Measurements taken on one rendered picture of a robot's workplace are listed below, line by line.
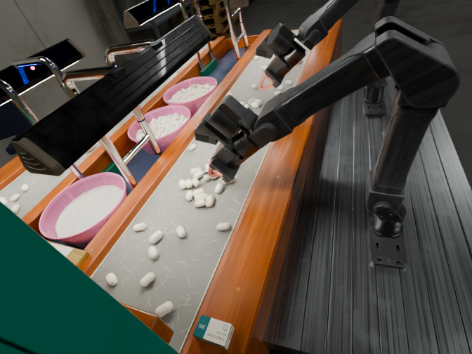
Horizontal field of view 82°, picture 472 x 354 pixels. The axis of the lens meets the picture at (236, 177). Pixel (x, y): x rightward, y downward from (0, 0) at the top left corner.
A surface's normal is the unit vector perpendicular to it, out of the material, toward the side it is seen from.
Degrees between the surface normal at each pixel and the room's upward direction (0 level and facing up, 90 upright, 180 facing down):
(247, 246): 0
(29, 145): 58
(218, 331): 0
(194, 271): 0
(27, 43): 90
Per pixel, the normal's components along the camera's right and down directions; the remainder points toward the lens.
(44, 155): 0.65, -0.32
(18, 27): 0.93, 0.04
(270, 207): -0.22, -0.72
